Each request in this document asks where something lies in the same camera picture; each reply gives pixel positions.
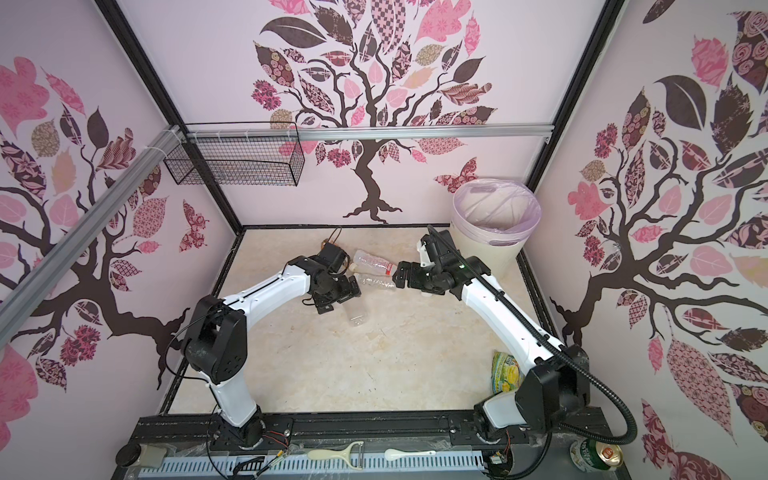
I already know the clear rectangular green label bottle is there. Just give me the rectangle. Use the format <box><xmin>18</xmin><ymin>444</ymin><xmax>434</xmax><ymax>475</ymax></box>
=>
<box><xmin>343</xmin><ymin>296</ymin><xmax>369</xmax><ymax>327</ymax></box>

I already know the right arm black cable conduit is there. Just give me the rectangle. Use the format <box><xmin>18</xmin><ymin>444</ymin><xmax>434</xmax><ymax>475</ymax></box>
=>
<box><xmin>427</xmin><ymin>225</ymin><xmax>638</xmax><ymax>446</ymax></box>

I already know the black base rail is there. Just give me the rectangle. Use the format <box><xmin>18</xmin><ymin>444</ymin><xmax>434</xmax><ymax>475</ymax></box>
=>
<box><xmin>128</xmin><ymin>407</ymin><xmax>613</xmax><ymax>451</ymax></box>

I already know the white slotted cable duct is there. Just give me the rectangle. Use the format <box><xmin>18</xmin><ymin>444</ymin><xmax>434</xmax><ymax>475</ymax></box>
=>
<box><xmin>134</xmin><ymin>451</ymin><xmax>484</xmax><ymax>479</ymax></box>

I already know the clear white cap bottle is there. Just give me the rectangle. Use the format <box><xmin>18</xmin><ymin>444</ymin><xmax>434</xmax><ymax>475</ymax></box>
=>
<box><xmin>354</xmin><ymin>273</ymin><xmax>396</xmax><ymax>290</ymax></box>

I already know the cream vegetable peeler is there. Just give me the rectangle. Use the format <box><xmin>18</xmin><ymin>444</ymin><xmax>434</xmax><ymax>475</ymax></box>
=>
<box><xmin>307</xmin><ymin>441</ymin><xmax>365</xmax><ymax>471</ymax></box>

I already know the aluminium frame bar left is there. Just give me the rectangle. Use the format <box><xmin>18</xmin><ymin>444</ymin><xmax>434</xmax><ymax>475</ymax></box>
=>
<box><xmin>1</xmin><ymin>125</ymin><xmax>184</xmax><ymax>345</ymax></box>

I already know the green beverage can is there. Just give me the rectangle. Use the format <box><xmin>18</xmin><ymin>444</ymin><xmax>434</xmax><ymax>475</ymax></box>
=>
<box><xmin>569</xmin><ymin>439</ymin><xmax>624</xmax><ymax>473</ymax></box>

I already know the aluminium frame bar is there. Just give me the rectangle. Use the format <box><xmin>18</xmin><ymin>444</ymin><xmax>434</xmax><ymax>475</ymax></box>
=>
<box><xmin>1</xmin><ymin>125</ymin><xmax>184</xmax><ymax>345</ymax></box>
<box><xmin>186</xmin><ymin>123</ymin><xmax>554</xmax><ymax>141</ymax></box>

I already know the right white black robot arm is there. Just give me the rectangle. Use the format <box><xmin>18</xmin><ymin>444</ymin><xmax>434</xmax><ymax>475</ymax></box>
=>
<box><xmin>393</xmin><ymin>230</ymin><xmax>590</xmax><ymax>434</ymax></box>

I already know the cream trash bin purple liner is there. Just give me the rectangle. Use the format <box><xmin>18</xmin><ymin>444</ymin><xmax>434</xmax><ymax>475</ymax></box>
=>
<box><xmin>450</xmin><ymin>178</ymin><xmax>542</xmax><ymax>279</ymax></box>

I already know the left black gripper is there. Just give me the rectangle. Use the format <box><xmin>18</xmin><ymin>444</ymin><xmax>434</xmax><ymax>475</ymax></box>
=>
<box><xmin>313</xmin><ymin>275</ymin><xmax>361</xmax><ymax>314</ymax></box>

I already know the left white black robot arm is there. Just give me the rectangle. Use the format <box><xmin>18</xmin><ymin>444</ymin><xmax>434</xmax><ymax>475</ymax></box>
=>
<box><xmin>182</xmin><ymin>243</ymin><xmax>361</xmax><ymax>449</ymax></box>

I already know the white plastic spoon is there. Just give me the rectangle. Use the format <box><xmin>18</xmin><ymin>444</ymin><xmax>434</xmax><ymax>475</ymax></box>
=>
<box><xmin>384</xmin><ymin>448</ymin><xmax>437</xmax><ymax>462</ymax></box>

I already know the clear bottle red cap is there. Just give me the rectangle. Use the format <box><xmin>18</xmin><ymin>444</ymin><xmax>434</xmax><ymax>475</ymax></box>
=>
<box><xmin>352</xmin><ymin>249</ymin><xmax>397</xmax><ymax>277</ymax></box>

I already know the black wire wall basket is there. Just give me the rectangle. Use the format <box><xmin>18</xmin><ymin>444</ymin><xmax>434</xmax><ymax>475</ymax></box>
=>
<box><xmin>164</xmin><ymin>120</ymin><xmax>305</xmax><ymax>187</ymax></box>

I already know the green snack packet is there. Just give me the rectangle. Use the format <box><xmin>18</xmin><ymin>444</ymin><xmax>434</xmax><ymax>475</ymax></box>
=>
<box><xmin>491</xmin><ymin>351</ymin><xmax>524</xmax><ymax>394</ymax></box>

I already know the aluminium frame bar back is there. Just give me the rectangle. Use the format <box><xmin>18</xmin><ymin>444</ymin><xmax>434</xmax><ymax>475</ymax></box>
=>
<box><xmin>186</xmin><ymin>123</ymin><xmax>554</xmax><ymax>141</ymax></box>

